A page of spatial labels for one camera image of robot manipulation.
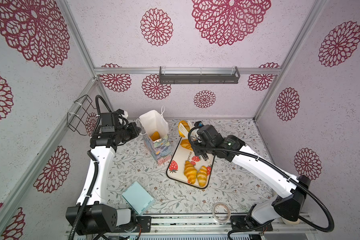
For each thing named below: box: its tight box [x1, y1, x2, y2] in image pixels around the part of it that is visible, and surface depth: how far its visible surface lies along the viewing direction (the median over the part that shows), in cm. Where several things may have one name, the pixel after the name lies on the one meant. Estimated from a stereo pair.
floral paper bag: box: [135, 105, 173, 166], surface depth 90 cm
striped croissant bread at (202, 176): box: [197, 165, 208, 187], surface depth 89 cm
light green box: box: [121, 181, 155, 216], surface depth 82 cm
